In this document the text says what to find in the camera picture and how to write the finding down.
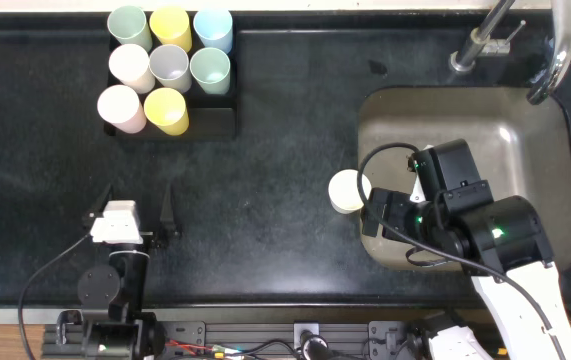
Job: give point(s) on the black tray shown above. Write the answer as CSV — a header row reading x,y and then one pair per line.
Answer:
x,y
212,122

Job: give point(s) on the pink cup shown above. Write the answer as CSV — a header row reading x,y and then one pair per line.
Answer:
x,y
119,106

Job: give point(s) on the steel tap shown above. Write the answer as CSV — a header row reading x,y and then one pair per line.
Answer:
x,y
562,55

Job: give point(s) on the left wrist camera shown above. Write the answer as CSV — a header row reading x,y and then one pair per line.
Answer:
x,y
117,222

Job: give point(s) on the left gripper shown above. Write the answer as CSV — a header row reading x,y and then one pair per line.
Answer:
x,y
151,239

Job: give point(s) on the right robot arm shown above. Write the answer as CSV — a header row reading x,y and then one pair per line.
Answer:
x,y
505,235

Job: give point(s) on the steel sink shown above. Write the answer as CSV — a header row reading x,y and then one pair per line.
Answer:
x,y
515,130

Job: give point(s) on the white cup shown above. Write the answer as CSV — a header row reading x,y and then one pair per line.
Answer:
x,y
129,65
345,191

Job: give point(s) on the blue cup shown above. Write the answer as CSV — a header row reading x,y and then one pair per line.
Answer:
x,y
212,27

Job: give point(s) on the grey cup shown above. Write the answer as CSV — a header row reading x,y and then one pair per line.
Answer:
x,y
169,65

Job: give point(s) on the green cup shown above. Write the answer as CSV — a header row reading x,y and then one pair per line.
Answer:
x,y
210,67
127,25

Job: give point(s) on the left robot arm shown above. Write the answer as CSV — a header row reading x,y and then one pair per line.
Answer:
x,y
127,280

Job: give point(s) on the yellow cup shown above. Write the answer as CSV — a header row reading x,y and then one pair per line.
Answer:
x,y
165,107
169,25

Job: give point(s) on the mounting rail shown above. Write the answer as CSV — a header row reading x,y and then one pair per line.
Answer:
x,y
255,335

